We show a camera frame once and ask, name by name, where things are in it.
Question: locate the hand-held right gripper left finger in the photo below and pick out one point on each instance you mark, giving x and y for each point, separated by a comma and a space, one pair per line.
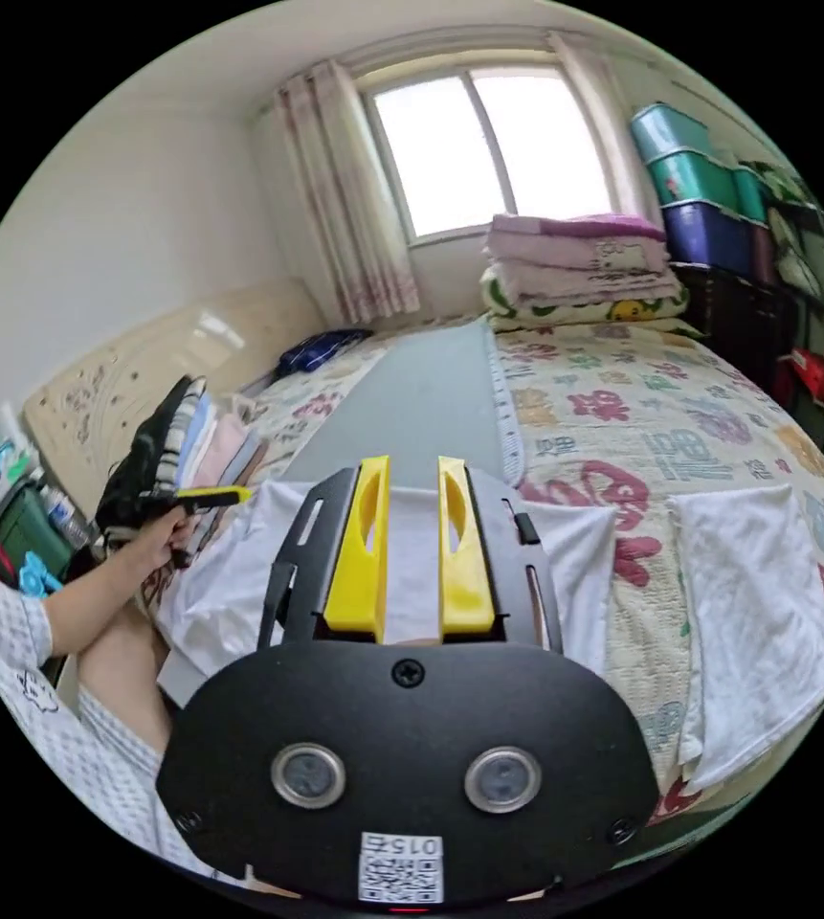
354, 567

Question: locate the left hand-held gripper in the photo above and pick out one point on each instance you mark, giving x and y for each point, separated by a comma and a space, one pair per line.
196, 504

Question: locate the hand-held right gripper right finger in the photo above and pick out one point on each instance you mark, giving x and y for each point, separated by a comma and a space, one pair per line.
467, 581

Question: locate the white short sleeve shirt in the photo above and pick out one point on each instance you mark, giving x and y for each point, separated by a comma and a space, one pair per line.
576, 560

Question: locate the person's left hand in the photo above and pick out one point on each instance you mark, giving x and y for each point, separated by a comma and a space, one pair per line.
160, 538

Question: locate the pile of clothes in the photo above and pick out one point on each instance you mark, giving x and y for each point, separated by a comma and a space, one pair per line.
189, 445

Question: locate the dark blue bag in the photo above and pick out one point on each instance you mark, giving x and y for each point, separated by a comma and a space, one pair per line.
322, 348

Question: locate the grey folding board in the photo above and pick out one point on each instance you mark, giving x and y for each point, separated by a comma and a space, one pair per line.
419, 388

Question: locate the bed with printed quilt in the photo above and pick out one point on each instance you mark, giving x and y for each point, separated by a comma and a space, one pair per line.
670, 402

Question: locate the person's body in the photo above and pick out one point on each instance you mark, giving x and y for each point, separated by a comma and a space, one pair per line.
88, 732

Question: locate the folded white garment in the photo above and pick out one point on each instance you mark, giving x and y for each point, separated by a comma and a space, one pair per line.
756, 617

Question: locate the folded printed quilt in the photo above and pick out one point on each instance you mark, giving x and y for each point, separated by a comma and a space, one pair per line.
584, 310

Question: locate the pink patterned curtain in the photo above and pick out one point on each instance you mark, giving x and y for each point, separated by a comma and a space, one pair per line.
343, 201

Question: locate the folded pink blankets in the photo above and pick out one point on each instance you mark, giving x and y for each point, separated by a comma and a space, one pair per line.
569, 248

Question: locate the purple storage box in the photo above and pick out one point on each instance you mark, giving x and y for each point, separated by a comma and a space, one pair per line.
713, 233

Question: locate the window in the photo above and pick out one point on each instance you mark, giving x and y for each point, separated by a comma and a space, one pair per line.
490, 151

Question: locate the dark cluttered shelf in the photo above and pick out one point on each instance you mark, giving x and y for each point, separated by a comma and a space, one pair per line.
813, 301

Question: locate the green storage box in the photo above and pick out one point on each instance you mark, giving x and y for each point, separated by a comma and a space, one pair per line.
695, 179

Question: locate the teal storage box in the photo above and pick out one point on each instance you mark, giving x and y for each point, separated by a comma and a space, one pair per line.
670, 136

